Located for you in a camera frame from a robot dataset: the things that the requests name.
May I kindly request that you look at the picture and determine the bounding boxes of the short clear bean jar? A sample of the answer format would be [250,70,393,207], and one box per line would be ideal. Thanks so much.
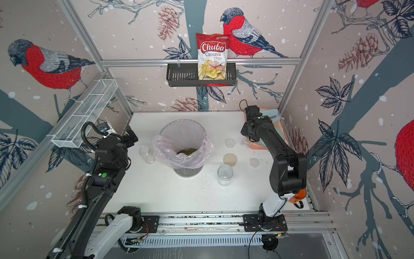
[139,145,155,164]

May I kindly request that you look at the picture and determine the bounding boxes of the clear jar lid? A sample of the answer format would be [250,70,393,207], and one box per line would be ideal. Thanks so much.
[249,158,260,168]
[225,138,236,149]

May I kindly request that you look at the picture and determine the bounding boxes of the beige jar lid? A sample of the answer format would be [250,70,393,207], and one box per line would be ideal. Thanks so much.
[223,153,237,167]

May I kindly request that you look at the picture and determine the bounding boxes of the beige lidded bean jar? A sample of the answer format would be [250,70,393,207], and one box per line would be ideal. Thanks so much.
[217,164,234,186]

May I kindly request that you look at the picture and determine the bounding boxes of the tall clear bean jar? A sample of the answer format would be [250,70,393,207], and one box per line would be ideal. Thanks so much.
[240,137,252,148]

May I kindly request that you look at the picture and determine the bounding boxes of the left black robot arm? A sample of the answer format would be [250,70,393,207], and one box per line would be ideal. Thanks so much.
[47,122,142,259]

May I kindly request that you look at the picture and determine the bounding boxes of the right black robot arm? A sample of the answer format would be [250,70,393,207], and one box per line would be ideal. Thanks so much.
[241,105,307,226]

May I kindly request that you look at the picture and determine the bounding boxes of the mung beans in bin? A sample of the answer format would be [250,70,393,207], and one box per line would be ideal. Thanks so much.
[178,148,198,156]

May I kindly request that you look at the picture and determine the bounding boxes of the teal folded cloth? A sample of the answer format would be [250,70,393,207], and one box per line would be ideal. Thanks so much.
[260,109,281,125]

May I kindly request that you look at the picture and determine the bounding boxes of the mesh waste bin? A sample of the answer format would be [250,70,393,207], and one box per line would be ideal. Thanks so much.
[153,119,213,178]

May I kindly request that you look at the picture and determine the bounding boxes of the orange mug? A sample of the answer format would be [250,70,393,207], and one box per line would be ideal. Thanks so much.
[289,189,307,209]

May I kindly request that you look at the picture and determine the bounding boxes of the red Chuba chips bag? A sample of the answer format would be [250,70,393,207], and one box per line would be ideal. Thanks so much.
[196,33,230,81]

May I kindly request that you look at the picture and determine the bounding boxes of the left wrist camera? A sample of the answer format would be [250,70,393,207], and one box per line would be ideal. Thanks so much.
[96,121,113,136]

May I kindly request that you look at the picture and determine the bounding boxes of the white wire mesh shelf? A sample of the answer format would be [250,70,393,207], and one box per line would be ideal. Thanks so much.
[51,79,118,148]

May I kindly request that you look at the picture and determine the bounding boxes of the black wall basket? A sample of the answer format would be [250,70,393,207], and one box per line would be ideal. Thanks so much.
[166,63,237,87]

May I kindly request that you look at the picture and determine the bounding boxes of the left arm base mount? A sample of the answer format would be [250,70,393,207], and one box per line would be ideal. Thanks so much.
[127,215,160,234]

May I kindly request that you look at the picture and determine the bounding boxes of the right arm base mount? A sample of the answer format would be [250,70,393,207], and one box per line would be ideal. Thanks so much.
[240,214,288,232]

